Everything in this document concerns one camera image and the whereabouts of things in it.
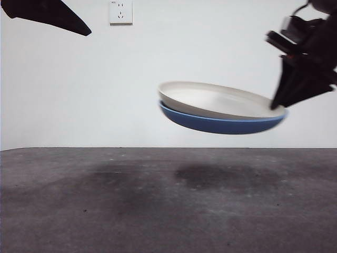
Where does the black cable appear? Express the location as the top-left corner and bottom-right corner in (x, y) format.
(291, 2), (314, 20)

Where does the blue round plate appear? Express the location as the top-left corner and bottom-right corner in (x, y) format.
(158, 101), (289, 135)

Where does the white wall socket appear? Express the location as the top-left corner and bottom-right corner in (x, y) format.
(109, 0), (133, 26)

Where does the white round plate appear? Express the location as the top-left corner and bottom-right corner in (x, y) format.
(157, 81), (287, 121)

